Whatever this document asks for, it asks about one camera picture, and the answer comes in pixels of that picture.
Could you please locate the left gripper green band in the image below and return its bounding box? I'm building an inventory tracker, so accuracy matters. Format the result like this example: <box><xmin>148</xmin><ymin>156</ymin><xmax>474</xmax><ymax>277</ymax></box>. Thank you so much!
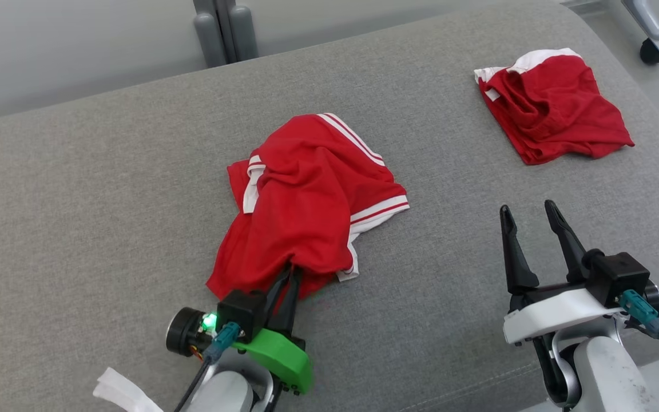
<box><xmin>165</xmin><ymin>264</ymin><xmax>313</xmax><ymax>395</ymax></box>

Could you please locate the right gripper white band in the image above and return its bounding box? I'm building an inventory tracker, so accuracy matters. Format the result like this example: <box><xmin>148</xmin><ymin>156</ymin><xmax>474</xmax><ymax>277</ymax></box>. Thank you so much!
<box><xmin>499</xmin><ymin>199</ymin><xmax>659</xmax><ymax>346</ymax></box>

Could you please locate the red white short-sleeve shirt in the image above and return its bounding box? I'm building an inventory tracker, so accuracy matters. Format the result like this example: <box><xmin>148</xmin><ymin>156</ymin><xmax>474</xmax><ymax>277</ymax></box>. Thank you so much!
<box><xmin>207</xmin><ymin>113</ymin><xmax>410</xmax><ymax>301</ymax></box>

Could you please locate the red shorts white waistband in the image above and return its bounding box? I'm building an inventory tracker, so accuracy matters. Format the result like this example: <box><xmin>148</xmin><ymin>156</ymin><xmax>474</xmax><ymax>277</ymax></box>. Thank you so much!
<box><xmin>474</xmin><ymin>48</ymin><xmax>635</xmax><ymax>165</ymax></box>

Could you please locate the white tape label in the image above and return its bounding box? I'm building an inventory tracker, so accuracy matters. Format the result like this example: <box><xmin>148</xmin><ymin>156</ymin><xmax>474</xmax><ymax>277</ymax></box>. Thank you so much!
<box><xmin>93</xmin><ymin>367</ymin><xmax>164</xmax><ymax>412</ymax></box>

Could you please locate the grey chair leg black caster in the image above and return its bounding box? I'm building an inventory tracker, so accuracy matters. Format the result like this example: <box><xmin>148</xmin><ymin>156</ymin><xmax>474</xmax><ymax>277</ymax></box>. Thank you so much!
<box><xmin>621</xmin><ymin>0</ymin><xmax>659</xmax><ymax>65</ymax></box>

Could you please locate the left black cable teal connector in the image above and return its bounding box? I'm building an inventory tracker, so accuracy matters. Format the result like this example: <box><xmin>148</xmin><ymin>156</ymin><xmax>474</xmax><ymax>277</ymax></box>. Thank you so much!
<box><xmin>174</xmin><ymin>322</ymin><xmax>243</xmax><ymax>412</ymax></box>

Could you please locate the black cable teal connector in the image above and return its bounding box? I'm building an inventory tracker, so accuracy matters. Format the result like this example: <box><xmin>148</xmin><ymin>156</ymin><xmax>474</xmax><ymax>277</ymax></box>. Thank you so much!
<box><xmin>620</xmin><ymin>289</ymin><xmax>659</xmax><ymax>401</ymax></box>
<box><xmin>174</xmin><ymin>322</ymin><xmax>243</xmax><ymax>412</ymax></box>

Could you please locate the right black cable teal connector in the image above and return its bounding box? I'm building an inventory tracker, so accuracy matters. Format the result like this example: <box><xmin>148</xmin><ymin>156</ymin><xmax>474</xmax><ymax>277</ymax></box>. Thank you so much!
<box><xmin>620</xmin><ymin>289</ymin><xmax>659</xmax><ymax>401</ymax></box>

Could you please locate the grey partition post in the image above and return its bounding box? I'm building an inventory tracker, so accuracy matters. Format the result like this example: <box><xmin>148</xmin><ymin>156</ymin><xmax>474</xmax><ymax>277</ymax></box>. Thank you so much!
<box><xmin>193</xmin><ymin>0</ymin><xmax>259</xmax><ymax>69</ymax></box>

